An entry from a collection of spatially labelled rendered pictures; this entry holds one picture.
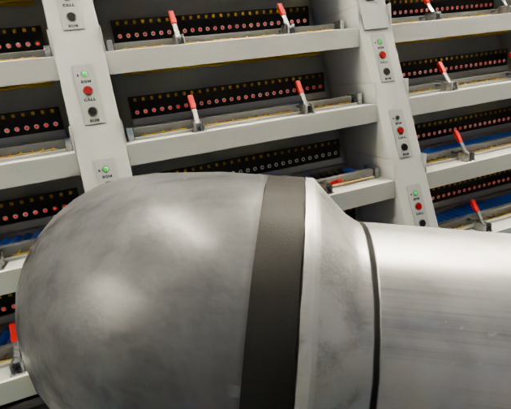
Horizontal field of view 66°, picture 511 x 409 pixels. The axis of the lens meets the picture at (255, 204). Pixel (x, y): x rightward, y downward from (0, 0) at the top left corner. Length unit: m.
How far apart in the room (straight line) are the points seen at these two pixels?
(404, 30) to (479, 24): 0.25
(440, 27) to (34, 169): 1.05
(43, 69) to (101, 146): 0.19
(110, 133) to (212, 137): 0.21
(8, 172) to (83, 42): 0.30
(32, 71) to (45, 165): 0.19
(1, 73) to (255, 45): 0.52
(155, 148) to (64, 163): 0.18
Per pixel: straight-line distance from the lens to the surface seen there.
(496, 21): 1.41
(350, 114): 1.01
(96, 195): 0.16
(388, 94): 1.08
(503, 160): 1.28
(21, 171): 0.87
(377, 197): 1.01
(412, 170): 1.07
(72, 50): 0.92
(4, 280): 0.87
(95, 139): 0.86
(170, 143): 0.86
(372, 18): 1.13
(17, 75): 0.93
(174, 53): 0.93
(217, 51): 0.95
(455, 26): 1.30
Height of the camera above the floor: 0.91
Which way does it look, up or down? 1 degrees up
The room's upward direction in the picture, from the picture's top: 13 degrees counter-clockwise
